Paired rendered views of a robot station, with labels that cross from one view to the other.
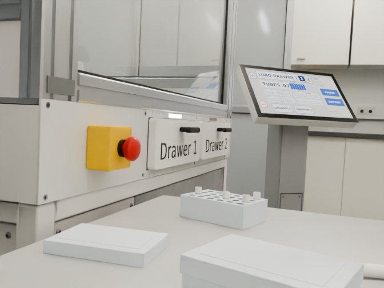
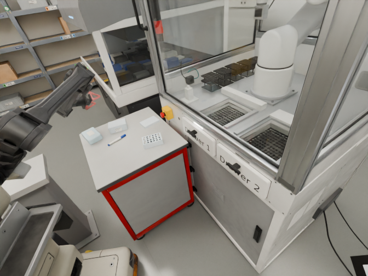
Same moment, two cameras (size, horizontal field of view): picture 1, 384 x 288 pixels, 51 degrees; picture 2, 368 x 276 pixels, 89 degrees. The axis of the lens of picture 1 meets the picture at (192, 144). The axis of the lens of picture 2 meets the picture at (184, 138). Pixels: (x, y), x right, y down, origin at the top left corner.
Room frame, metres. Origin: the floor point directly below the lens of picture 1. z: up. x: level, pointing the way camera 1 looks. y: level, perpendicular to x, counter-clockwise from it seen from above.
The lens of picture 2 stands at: (1.47, -0.61, 1.52)
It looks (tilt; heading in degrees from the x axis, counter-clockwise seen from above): 39 degrees down; 133
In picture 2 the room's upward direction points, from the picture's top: 9 degrees counter-clockwise
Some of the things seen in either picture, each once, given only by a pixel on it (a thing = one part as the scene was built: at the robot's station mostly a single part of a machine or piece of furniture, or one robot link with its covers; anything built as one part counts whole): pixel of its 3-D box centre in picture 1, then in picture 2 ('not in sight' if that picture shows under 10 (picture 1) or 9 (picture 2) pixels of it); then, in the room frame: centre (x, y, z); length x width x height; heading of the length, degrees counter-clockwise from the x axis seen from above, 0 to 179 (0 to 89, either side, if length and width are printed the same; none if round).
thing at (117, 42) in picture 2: not in sight; (133, 36); (-0.52, 0.94, 1.13); 1.78 x 1.14 x 0.45; 160
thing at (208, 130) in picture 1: (215, 139); (239, 168); (1.27, -0.07, 0.87); 0.29 x 0.02 x 0.11; 160
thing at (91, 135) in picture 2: not in sight; (91, 135); (0.25, -0.24, 0.78); 0.15 x 0.10 x 0.04; 171
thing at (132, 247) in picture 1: (109, 242); (149, 121); (0.49, 0.10, 0.77); 0.13 x 0.09 x 0.02; 75
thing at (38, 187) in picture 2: not in sight; (53, 210); (0.16, -0.70, 0.38); 0.30 x 0.30 x 0.76; 73
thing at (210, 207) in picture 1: (223, 207); (152, 140); (0.68, -0.06, 0.78); 0.12 x 0.08 x 0.04; 54
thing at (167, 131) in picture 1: (177, 142); (197, 135); (0.98, 0.04, 0.87); 0.29 x 0.02 x 0.11; 160
